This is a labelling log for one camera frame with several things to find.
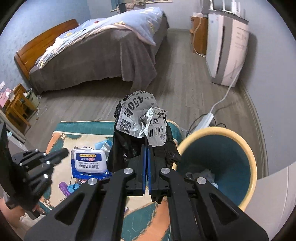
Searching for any black plastic mailer bag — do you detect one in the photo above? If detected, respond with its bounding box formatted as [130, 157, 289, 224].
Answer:
[107, 90, 183, 172]

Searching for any purple bottle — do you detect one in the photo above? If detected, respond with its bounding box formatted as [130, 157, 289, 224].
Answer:
[58, 182, 71, 197]

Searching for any blue glove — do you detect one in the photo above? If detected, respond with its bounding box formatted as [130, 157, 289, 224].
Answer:
[67, 183, 80, 194]

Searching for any blue wet wipes pack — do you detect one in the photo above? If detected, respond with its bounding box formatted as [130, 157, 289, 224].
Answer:
[71, 148, 112, 180]

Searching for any teal yellow trash bin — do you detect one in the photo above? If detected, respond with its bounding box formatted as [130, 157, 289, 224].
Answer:
[177, 127, 257, 211]

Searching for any white power strip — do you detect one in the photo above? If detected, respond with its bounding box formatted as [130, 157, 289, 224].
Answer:
[191, 113, 214, 133]

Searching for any horse pattern floor mat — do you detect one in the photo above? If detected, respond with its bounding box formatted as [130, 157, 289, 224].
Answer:
[39, 120, 172, 240]

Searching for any wooden bedside stool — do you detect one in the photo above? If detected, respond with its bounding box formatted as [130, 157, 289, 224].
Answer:
[4, 84, 38, 134]

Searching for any bed with grey blanket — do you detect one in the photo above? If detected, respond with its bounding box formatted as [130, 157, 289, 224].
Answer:
[29, 16, 169, 94]

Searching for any wooden headboard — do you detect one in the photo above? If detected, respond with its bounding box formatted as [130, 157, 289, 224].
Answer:
[14, 19, 79, 80]

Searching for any light blue quilt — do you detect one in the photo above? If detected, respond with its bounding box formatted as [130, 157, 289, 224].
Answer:
[37, 8, 165, 69]

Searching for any wooden cabinet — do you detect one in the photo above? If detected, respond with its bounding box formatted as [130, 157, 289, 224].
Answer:
[190, 16, 208, 57]

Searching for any white air purifier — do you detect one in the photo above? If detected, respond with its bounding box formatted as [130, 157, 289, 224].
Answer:
[206, 10, 249, 87]

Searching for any white wifi router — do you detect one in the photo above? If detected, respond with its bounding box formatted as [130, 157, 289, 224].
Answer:
[210, 0, 248, 22]

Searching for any white power cable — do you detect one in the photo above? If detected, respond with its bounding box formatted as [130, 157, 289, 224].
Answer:
[209, 67, 242, 115]

